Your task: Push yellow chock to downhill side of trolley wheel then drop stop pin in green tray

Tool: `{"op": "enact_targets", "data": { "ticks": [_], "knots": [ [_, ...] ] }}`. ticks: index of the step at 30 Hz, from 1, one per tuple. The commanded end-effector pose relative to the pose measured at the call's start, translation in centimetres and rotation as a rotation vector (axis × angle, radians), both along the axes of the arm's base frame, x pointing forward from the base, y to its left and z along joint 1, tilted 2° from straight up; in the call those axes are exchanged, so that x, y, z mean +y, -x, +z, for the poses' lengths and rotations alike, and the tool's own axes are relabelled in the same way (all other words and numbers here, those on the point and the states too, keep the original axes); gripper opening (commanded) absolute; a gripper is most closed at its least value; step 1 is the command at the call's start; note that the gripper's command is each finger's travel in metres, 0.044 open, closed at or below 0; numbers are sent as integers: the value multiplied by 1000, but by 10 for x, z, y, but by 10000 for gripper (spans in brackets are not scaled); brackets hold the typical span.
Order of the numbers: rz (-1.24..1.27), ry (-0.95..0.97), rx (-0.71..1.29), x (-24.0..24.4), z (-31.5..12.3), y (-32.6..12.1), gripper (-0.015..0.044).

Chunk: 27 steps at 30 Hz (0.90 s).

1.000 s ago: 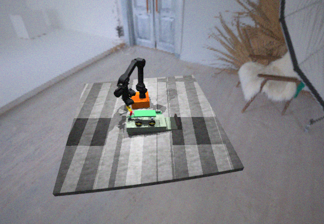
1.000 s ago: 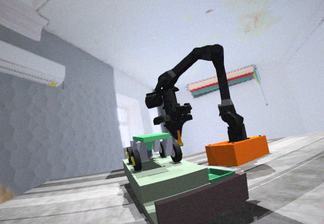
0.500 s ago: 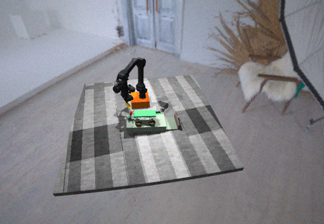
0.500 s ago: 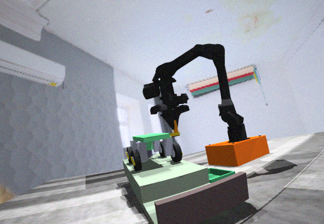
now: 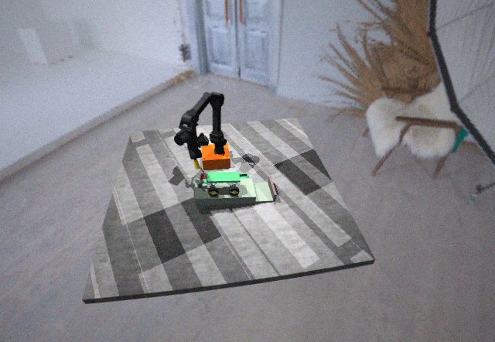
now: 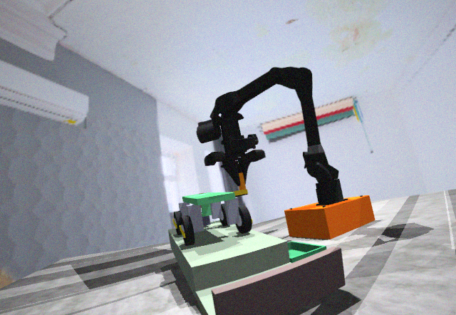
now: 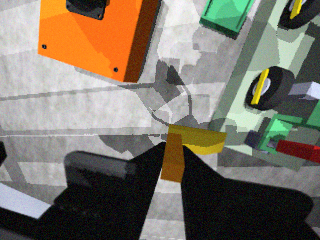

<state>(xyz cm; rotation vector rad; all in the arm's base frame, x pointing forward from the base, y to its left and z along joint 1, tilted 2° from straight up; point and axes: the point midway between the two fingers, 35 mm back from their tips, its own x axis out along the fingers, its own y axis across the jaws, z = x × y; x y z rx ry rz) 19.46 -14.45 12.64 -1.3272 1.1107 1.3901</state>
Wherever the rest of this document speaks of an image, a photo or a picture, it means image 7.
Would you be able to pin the red-headed pin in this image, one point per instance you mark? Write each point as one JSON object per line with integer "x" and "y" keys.
{"x": 304, "y": 151}

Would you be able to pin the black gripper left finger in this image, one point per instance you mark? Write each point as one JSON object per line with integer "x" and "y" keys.
{"x": 136, "y": 179}

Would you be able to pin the green tray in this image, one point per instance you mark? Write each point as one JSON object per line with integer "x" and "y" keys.
{"x": 227, "y": 12}
{"x": 223, "y": 27}

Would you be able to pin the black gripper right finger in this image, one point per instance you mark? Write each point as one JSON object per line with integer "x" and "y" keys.
{"x": 207, "y": 196}

